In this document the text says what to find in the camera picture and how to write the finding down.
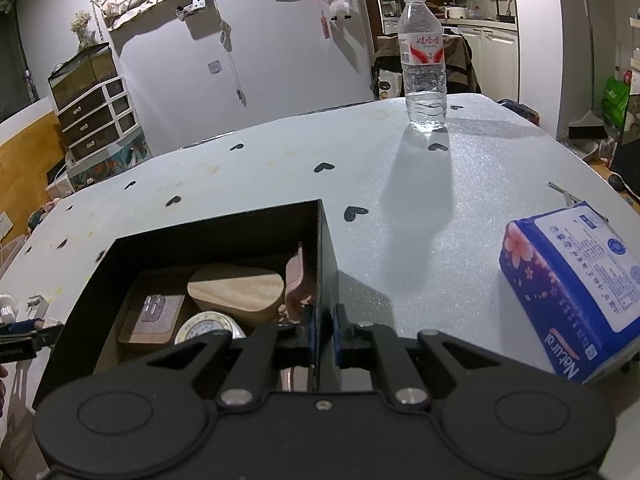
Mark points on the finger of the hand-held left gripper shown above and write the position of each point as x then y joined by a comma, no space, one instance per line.
30,337

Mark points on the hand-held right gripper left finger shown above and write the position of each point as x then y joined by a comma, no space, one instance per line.
313,335

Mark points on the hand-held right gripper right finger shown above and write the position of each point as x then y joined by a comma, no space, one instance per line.
340,335

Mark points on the pink hair clip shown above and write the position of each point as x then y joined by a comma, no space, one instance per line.
297,275

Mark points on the heart-shaped wooden block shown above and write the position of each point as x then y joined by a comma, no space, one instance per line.
235,287

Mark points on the white tape roll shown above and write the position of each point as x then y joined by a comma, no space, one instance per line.
205,327

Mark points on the black cardboard box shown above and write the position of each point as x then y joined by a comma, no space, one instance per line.
210,232

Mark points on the small metal clip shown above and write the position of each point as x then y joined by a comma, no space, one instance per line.
36,304

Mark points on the white light bulb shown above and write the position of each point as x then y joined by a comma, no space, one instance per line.
6,309

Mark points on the light blue heart-print table cover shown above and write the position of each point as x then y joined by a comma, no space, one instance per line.
425,210

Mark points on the small white box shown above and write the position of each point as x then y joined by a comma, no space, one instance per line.
60,187

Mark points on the printed storage box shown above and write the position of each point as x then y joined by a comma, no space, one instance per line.
115,160

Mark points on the white drawer cabinet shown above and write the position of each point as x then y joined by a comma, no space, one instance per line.
87,117

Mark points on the blue tissue packet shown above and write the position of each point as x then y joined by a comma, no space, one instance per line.
570,285

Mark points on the glass fish tank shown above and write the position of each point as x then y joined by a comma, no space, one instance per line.
80,77

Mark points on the metal tweezers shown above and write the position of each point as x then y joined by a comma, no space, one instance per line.
565,194

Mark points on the clear plastic water bottle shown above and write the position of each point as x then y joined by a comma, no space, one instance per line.
422,75

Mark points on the chair with dark jacket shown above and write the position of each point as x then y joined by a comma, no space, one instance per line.
462,65

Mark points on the dried flower bunch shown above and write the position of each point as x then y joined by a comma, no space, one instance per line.
82,27

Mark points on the white kitchen cabinet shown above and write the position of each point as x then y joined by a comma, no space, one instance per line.
495,60

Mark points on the black dustpan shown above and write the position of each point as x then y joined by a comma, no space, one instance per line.
586,131

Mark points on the white plush toy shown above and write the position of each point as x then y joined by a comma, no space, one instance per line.
340,9

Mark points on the white cooking pot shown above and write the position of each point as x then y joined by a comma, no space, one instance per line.
452,11

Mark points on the green shopping bag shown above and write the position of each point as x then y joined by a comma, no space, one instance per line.
615,100

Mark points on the broom stick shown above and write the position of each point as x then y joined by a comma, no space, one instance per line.
589,50

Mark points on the clear wall hook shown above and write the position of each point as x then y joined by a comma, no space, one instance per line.
215,67

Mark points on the small wall-mounted holder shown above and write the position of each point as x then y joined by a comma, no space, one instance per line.
192,6

